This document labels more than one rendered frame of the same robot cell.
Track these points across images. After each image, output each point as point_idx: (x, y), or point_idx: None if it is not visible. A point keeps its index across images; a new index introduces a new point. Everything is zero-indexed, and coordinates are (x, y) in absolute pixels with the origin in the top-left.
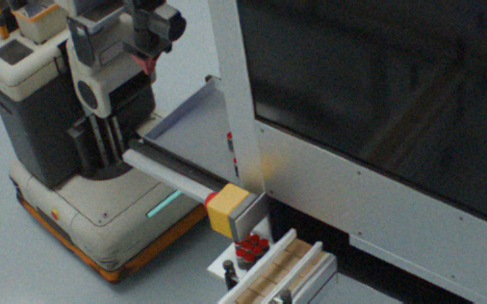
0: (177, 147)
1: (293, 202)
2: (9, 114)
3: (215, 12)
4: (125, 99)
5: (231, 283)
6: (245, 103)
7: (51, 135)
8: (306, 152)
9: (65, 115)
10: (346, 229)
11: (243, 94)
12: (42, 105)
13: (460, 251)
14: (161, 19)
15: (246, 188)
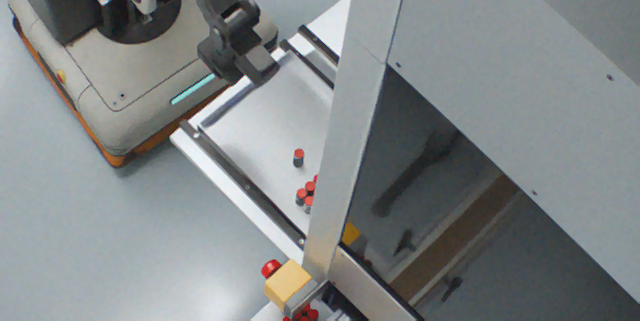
0: (235, 142)
1: (354, 302)
2: None
3: (326, 173)
4: None
5: None
6: (332, 233)
7: None
8: (382, 295)
9: None
10: None
11: (332, 228)
12: None
13: None
14: (252, 66)
15: (308, 263)
